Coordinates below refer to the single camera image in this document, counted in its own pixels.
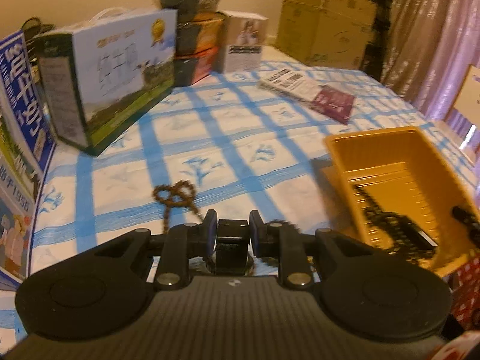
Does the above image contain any pink patterned curtain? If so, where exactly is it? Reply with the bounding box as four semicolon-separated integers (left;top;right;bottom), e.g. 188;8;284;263
379;0;480;158

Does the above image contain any large cardboard box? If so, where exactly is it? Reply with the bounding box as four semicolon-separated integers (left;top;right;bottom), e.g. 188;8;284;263
275;0;376;70

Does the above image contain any blue milk carton box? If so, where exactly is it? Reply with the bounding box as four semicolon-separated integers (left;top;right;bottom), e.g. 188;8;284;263
0;30;57;291

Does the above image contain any small white product box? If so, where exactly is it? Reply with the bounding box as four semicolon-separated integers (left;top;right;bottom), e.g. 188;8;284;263
217;10;269;74

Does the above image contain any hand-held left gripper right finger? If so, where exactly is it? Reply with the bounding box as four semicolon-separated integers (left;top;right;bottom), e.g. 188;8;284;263
249;210;368;291

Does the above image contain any yellow plastic tray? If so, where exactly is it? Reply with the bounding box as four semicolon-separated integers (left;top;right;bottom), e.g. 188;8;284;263
324;127;480;278

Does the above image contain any black food bowl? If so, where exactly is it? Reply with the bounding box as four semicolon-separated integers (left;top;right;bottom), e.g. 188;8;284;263
149;0;224;21

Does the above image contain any blue checkered tablecloth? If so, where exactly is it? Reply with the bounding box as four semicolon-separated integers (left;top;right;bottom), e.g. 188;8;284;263
0;58;480;346

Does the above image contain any black folding cart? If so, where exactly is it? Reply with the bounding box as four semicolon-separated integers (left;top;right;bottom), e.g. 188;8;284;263
365;0;394;79

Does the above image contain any white green milk carton box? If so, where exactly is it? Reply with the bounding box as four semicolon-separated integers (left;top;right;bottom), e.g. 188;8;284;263
37;7;178;157

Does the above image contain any red patterned clothing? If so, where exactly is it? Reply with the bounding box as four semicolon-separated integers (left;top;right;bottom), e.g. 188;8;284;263
450;259;480;360

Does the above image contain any red food bowl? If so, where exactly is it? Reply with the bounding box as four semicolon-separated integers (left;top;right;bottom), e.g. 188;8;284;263
174;47;220;87

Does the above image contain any bag with brown rope handles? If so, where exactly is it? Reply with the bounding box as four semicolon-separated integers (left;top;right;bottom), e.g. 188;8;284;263
20;17;57;40

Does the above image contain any white wooden chair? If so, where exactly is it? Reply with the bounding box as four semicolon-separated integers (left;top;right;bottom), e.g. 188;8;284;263
444;64;480;154

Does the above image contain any orange food bowl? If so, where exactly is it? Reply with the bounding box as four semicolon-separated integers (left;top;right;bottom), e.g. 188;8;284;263
176;12;226;56

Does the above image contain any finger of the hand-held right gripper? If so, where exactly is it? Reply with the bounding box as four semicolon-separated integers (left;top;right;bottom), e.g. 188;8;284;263
452;205;480;250

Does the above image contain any white purple book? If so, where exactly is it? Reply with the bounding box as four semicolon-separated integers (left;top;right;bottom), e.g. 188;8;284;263
259;68;356;125

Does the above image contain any dark bead necklace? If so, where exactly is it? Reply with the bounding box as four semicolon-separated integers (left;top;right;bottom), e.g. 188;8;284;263
352;184;437;267
152;181;301;274

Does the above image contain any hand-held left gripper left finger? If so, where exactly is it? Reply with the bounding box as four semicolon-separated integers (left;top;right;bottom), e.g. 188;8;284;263
90;209;218;291

